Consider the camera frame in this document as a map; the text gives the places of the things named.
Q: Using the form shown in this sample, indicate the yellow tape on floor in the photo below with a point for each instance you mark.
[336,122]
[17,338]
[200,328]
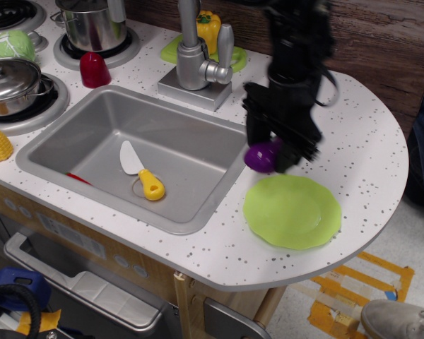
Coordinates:
[340,294]

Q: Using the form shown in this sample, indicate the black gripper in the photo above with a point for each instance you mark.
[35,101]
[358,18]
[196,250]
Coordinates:
[284,109]

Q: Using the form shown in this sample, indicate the red plastic cup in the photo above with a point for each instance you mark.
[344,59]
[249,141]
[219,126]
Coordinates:
[94,71]

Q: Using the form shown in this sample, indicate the rear left stove burner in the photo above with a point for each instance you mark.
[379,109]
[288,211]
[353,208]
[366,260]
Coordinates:
[26,15]

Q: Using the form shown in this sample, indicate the front left stove burner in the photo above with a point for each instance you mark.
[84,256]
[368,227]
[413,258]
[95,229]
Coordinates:
[48,108]

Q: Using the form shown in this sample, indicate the grey toy sink basin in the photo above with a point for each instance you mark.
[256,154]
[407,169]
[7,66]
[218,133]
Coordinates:
[158,162]

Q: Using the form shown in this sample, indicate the light green cutting board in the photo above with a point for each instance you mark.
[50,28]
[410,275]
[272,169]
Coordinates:
[169,54]

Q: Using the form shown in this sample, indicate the steel pot with lid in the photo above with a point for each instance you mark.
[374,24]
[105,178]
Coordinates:
[21,83]

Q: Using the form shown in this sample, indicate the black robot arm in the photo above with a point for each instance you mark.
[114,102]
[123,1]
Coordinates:
[301,39]

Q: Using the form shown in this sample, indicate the white yellow toy knife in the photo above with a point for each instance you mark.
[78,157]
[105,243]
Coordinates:
[153,188]

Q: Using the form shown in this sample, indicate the stove burner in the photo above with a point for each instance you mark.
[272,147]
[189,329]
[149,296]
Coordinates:
[48,108]
[26,15]
[69,56]

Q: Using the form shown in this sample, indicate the red toy pepper in sink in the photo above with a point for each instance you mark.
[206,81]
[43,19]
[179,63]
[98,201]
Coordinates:
[73,176]

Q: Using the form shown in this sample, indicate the blue vacuum with black hose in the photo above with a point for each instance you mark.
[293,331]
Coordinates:
[25,290]

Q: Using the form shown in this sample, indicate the yellow toy bell pepper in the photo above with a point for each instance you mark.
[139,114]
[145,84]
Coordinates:
[208,27]

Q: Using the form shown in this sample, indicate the grey shoe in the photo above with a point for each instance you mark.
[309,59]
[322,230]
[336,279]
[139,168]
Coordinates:
[389,319]

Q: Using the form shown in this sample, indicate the purple toy eggplant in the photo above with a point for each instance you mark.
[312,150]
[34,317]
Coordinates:
[261,157]

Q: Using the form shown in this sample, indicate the silver oven door handle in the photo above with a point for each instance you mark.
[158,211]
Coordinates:
[93,300]

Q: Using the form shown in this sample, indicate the rear right stove burner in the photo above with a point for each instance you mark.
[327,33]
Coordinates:
[69,56]

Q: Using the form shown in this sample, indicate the green toy cabbage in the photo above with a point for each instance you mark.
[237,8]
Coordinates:
[16,44]

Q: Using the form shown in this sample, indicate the tall steel pot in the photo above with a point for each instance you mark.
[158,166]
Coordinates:
[93,25]

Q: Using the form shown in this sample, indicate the silver toy faucet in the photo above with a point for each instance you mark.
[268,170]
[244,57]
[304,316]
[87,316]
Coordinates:
[197,79]

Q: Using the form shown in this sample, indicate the light green plastic plate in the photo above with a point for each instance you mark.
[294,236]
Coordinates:
[292,212]

